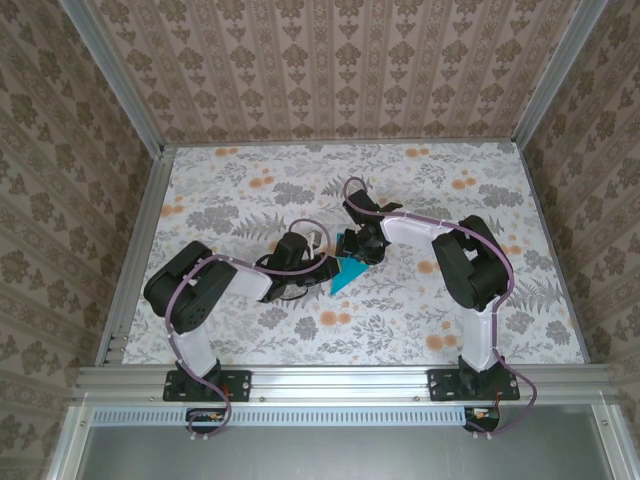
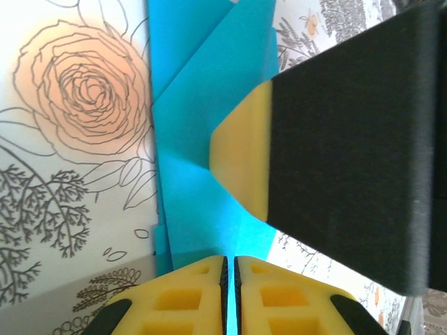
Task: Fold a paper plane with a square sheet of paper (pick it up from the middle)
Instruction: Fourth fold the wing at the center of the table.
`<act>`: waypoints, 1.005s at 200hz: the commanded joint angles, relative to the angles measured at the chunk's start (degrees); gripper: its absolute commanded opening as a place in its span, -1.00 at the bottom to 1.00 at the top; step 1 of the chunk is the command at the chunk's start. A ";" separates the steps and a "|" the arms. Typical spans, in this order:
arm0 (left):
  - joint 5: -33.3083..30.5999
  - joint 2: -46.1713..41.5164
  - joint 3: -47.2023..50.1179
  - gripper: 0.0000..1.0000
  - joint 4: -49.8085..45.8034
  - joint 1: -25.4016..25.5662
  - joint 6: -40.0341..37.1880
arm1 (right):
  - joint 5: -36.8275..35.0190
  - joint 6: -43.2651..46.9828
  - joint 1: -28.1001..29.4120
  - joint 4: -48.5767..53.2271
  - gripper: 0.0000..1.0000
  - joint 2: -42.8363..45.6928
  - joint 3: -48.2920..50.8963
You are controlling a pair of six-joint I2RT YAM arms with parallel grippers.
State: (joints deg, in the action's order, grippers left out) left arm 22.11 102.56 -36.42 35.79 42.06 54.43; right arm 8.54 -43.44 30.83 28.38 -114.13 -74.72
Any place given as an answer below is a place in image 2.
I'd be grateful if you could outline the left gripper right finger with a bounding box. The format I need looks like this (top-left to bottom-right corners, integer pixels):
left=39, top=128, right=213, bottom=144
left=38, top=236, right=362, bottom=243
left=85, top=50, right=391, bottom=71
left=233, top=255, right=385, bottom=335

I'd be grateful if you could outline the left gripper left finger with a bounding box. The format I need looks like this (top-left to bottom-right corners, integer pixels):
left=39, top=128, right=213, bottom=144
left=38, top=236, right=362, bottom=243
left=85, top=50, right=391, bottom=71
left=80, top=254, right=229, bottom=335

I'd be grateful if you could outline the floral tablecloth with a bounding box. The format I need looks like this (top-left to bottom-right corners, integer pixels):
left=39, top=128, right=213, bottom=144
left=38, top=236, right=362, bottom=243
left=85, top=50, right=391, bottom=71
left=0, top=0, right=447, bottom=335

